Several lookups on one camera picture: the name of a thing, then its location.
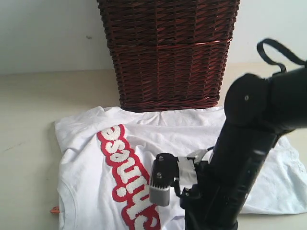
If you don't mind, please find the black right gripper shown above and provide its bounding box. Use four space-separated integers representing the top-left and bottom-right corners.
177 160 216 230

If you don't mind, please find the white t-shirt red logo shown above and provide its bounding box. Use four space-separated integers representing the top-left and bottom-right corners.
49 106 307 230

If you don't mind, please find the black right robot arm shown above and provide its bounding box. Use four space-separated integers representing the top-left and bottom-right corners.
180 62 307 230

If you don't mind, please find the dark brown wicker basket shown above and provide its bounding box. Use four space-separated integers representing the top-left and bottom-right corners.
98 0 240 112

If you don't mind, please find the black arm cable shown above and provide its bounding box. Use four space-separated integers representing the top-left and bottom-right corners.
256 38 307 75

